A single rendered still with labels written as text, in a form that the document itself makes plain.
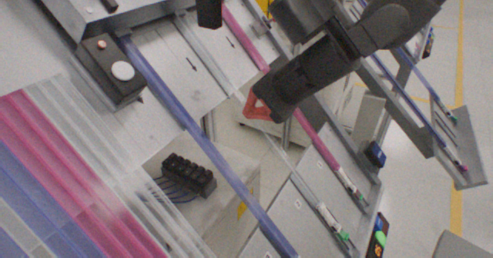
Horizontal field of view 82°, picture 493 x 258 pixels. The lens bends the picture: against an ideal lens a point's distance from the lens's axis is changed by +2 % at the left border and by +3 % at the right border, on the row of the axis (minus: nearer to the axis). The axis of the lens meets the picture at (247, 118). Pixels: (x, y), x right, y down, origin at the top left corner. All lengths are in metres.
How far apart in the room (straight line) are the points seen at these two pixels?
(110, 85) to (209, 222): 0.48
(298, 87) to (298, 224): 0.24
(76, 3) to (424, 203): 1.71
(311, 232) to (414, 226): 1.18
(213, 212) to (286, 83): 0.46
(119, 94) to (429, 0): 0.33
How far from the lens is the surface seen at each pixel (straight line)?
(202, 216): 0.76
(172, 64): 0.45
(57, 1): 0.39
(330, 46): 0.35
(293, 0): 0.36
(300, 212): 0.52
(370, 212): 0.67
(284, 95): 0.40
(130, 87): 0.35
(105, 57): 0.36
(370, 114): 0.89
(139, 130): 0.39
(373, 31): 0.33
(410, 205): 1.76
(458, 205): 1.89
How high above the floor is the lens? 1.24
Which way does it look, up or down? 36 degrees down
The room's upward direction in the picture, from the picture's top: straight up
